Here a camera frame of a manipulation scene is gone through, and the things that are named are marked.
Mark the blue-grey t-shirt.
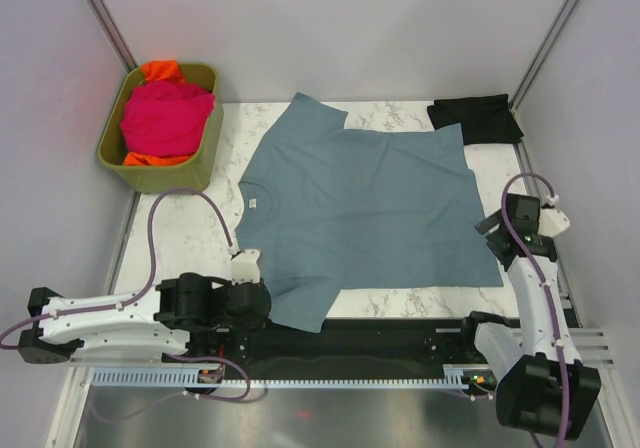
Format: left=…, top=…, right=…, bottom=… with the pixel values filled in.
left=236, top=94, right=502, bottom=333

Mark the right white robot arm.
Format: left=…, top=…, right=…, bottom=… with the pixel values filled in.
left=457, top=211, right=601, bottom=447

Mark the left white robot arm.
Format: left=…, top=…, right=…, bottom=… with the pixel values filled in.
left=17, top=273, right=271, bottom=364

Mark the folded black t-shirt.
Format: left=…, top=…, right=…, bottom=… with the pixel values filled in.
left=427, top=94, right=524, bottom=145

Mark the olive green plastic bin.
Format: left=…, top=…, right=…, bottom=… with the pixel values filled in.
left=97, top=60, right=224, bottom=194

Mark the magenta t-shirt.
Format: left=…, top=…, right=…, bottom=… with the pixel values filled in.
left=120, top=81, right=215, bottom=166

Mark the orange t-shirt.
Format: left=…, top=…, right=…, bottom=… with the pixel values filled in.
left=120, top=61, right=198, bottom=167

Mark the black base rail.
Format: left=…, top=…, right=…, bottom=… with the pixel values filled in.
left=189, top=317, right=581, bottom=382

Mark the white slotted cable duct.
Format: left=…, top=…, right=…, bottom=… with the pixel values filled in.
left=91, top=365, right=497, bottom=400

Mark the aluminium extrusion rail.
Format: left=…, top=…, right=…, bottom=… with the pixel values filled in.
left=69, top=323, right=619, bottom=369

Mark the right aluminium frame post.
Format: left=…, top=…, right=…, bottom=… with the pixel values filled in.
left=509, top=0, right=582, bottom=113

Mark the aluminium frame post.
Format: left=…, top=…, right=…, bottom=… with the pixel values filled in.
left=509, top=0, right=582, bottom=113
left=85, top=0, right=138, bottom=72

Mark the left aluminium frame post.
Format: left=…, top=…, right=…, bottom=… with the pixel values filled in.
left=85, top=0, right=138, bottom=72

